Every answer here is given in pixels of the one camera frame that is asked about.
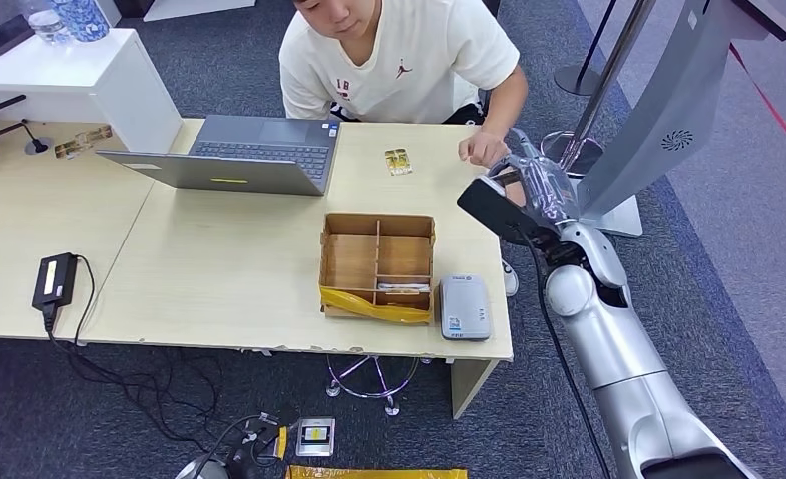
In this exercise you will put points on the black power adapter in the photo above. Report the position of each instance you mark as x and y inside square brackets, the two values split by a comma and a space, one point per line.
[54, 282]

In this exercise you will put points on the red barrier belt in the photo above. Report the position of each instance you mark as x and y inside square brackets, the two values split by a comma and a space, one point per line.
[773, 116]

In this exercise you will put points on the wooden divider box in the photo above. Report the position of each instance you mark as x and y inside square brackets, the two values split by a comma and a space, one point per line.
[352, 260]

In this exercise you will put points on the grey round floor device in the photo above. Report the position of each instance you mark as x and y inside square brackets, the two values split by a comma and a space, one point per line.
[201, 471]

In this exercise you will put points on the small black round-base stand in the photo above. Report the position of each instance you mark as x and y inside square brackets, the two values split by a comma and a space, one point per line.
[36, 144]

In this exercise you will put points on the chrome stool base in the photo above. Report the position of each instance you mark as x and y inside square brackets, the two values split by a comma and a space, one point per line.
[372, 394]

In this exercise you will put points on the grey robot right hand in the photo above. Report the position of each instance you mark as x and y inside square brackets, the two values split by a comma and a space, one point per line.
[551, 192]

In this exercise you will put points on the black stanchion post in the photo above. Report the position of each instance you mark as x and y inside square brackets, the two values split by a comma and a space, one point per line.
[575, 79]

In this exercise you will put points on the white cabinet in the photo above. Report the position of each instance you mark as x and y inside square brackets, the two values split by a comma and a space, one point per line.
[69, 73]

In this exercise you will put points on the grey white card reader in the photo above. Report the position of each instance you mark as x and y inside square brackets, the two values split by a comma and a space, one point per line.
[464, 307]

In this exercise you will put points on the black phone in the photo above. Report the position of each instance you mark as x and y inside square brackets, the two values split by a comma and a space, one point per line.
[0, 36]

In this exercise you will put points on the yellow plug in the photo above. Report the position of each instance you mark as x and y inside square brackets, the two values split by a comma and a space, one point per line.
[281, 443]

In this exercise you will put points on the person's left hand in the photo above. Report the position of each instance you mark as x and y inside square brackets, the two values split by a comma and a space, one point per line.
[484, 149]

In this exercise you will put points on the person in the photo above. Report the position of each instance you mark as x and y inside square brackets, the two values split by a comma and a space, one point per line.
[399, 59]

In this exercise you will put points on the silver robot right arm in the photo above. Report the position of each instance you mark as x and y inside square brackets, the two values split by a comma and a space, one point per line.
[624, 357]

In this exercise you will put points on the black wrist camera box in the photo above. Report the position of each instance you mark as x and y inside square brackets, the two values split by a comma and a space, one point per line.
[499, 213]

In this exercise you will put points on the yellow wrapped package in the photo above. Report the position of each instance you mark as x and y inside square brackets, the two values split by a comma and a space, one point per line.
[376, 474]

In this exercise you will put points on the silver floor socket box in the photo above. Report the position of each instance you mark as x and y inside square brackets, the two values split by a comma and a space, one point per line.
[315, 436]

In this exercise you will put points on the yellow printed card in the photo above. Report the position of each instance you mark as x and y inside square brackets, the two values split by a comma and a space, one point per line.
[398, 161]

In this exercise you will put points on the grey kiosk stand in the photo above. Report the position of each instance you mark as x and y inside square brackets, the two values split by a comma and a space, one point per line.
[670, 106]

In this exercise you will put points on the grey laptop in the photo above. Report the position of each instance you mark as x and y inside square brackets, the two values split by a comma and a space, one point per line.
[261, 149]

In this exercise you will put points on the person's white shoe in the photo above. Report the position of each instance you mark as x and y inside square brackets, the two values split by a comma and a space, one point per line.
[510, 279]

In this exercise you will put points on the chrome stanchion post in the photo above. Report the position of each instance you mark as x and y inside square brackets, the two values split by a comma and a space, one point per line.
[608, 73]

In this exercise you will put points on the white room key stack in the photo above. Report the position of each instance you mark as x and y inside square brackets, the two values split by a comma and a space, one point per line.
[403, 287]

